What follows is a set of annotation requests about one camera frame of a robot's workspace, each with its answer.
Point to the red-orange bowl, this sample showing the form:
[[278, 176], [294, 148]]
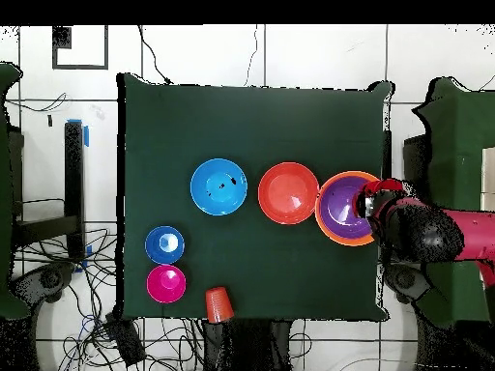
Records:
[[288, 193]]

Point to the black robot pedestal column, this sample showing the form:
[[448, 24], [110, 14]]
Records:
[[251, 344]]

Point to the small pink bowl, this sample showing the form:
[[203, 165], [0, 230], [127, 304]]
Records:
[[158, 290]]

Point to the black stand post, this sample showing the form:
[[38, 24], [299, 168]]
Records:
[[74, 174]]

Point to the white box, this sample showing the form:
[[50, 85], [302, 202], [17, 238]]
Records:
[[489, 170], [489, 201]]

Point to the purple bowl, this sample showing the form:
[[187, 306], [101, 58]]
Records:
[[336, 208]]

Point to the dark green table cloth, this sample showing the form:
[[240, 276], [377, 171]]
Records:
[[251, 127]]

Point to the orange cup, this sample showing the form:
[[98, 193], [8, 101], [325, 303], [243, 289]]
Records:
[[219, 305]]

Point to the small dark blue bowl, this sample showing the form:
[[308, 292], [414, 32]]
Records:
[[154, 247]]

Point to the green cloth neighbouring table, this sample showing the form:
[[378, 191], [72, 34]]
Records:
[[5, 193], [452, 154]]

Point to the light blue bowl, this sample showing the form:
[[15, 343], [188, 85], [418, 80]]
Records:
[[218, 187]]

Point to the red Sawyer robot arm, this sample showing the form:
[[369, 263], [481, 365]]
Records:
[[433, 232]]

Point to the black power adapter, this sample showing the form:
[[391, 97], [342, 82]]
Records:
[[125, 342]]

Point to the black square floor frame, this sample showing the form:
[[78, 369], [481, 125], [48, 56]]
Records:
[[62, 38]]

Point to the large orange bowl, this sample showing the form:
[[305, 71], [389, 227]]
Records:
[[340, 239]]

